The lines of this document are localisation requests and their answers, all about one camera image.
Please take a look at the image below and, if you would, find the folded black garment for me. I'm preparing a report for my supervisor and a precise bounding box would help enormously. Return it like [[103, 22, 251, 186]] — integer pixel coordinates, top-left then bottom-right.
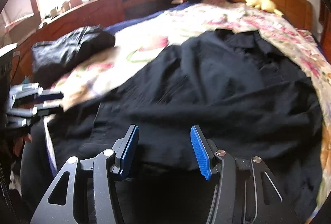
[[31, 26, 116, 87]]

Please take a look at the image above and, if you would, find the black double-breasted coat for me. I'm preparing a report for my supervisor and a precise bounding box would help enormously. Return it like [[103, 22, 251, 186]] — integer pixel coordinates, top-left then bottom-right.
[[47, 29, 324, 222]]

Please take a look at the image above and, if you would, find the person's left hand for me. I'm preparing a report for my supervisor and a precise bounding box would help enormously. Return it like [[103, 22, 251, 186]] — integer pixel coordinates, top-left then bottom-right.
[[14, 133, 33, 155]]

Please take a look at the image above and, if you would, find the long wooden desk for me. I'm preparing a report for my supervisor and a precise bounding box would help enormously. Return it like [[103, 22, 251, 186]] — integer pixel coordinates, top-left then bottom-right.
[[16, 0, 185, 72]]

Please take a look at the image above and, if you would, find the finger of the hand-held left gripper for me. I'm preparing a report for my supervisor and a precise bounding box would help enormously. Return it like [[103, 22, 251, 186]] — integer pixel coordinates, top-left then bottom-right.
[[8, 103, 64, 121], [10, 83, 64, 102]]

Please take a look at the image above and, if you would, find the yellow plush toy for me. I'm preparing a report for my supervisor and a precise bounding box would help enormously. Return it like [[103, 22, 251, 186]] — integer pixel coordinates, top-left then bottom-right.
[[244, 0, 283, 16]]

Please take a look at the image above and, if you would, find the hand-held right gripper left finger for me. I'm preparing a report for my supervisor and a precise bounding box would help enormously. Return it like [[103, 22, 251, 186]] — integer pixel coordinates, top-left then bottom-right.
[[30, 124, 140, 224]]

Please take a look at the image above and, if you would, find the floral blanket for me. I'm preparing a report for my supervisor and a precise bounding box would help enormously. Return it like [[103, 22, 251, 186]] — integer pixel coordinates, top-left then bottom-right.
[[44, 0, 331, 219]]

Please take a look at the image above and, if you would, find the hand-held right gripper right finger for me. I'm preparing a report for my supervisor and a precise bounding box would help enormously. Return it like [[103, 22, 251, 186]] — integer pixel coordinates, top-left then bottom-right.
[[190, 125, 300, 224]]

